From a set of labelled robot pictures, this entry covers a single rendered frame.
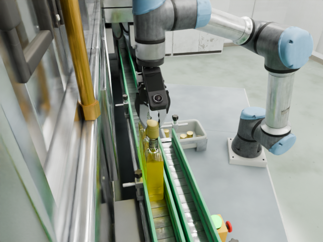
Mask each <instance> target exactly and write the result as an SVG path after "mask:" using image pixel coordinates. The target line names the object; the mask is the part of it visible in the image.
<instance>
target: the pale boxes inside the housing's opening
mask: <svg viewBox="0 0 323 242"><path fill-rule="evenodd" d="M110 24H111V23H110ZM111 25H112V24H111ZM105 31H106V38H107V46H108V53H114V44H113V36H112V27H109V25H108V23H105ZM128 31H129V33H128V34H129V42H130V45H131V46H133V45H136V44H135V36H134V22H128Z"/></svg>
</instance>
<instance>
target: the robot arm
mask: <svg viewBox="0 0 323 242"><path fill-rule="evenodd" d="M132 7H133V9H132V14H133V20H134V36H135V44H136V45H133V49H136V57H137V64H138V65H140V66H142V73H136V78H137V93H136V97H135V100H134V104H135V109H136V112H137V115H138V117H139V120H140V122H141V125H142V126H143V127H144V129H147V126H148V125H147V120H148V118H147V113H148V112H149V109H150V110H151V111H156V110H157V111H158V112H159V113H158V117H159V120H158V123H159V128H161V127H162V125H163V123H164V122H165V119H166V116H167V114H168V111H169V107H170V104H171V100H170V97H169V91H168V90H165V89H166V85H165V84H164V78H163V76H162V73H161V69H160V67H159V66H160V65H163V64H164V56H165V32H167V31H177V30H186V29H196V30H199V31H202V32H206V33H209V34H212V35H216V36H220V37H223V38H227V39H230V40H232V42H233V43H234V44H236V45H240V46H242V47H244V48H246V49H248V50H250V51H252V52H254V53H255V54H258V55H260V56H262V57H264V68H265V70H266V71H268V84H267V98H266V109H263V108H260V107H247V108H244V109H243V110H242V111H241V115H240V120H239V125H238V131H237V134H236V136H235V137H234V139H233V140H232V144H231V149H232V150H233V151H234V152H235V153H236V154H237V155H239V156H241V157H245V158H256V157H258V156H260V155H261V153H262V146H263V147H265V148H266V149H267V150H268V151H269V152H271V153H273V154H274V155H277V156H278V155H281V154H283V153H285V152H286V151H288V150H289V149H290V148H291V147H292V146H293V145H294V143H295V141H296V139H297V137H296V136H295V135H294V133H291V123H290V121H289V120H288V118H289V111H290V105H291V98H292V91H293V85H294V78H295V72H297V71H298V70H299V69H300V68H301V67H302V66H303V65H305V64H306V63H307V61H308V60H309V56H311V54H312V51H313V38H312V36H311V34H310V33H309V32H308V31H306V30H303V29H301V28H299V27H296V26H289V25H285V24H280V23H276V22H272V21H266V20H259V19H253V18H249V17H246V16H243V17H237V16H234V15H231V14H229V13H226V12H223V11H220V10H217V9H215V8H212V7H211V3H210V1H209V0H132ZM145 102H146V103H145ZM148 104H149V106H148Z"/></svg>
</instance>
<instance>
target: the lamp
mask: <svg viewBox="0 0 323 242"><path fill-rule="evenodd" d="M211 218H212V220H213V222H214V224H215V227H216V229H217V230H218V229H220V228H221V226H222V219H221V218H220V217H219V216H218V215H212V216H211Z"/></svg>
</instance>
